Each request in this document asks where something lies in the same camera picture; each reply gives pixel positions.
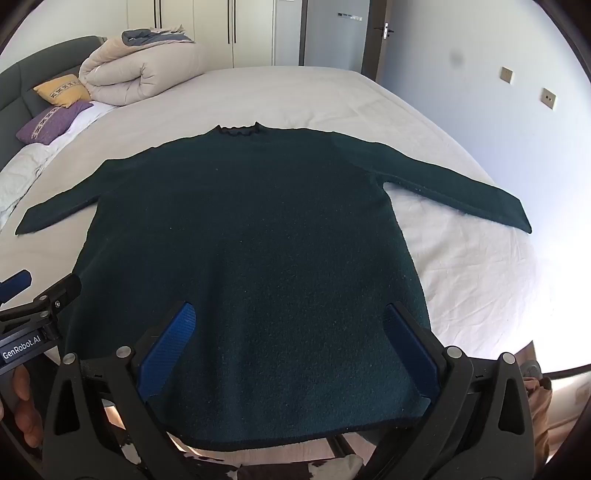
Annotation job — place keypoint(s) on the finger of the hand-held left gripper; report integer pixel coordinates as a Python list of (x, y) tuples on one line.
[(14, 284), (62, 290)]

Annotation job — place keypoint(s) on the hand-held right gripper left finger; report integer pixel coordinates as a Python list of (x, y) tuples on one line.
[(168, 350)]

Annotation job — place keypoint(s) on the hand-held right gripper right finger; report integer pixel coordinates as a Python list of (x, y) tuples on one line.
[(413, 350)]

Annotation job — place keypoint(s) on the dark green sweater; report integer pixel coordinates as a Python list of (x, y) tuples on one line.
[(249, 254)]

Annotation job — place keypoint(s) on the person's left hand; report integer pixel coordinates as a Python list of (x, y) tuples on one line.
[(27, 406)]

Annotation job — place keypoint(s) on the beige cloth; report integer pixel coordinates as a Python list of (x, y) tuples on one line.
[(542, 415)]

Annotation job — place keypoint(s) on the purple patterned pillow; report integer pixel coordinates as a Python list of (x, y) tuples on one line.
[(51, 122)]

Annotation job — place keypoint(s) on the yellow patterned pillow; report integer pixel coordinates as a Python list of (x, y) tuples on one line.
[(62, 90)]

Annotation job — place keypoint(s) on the grey padded headboard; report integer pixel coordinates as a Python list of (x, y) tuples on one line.
[(27, 74)]

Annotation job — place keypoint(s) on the folded beige duvet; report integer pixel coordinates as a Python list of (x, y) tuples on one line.
[(138, 74)]

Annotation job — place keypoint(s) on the white sheeted bed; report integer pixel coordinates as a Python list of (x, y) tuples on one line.
[(300, 97)]

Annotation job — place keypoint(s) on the white wardrobe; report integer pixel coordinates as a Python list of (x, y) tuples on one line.
[(207, 27)]

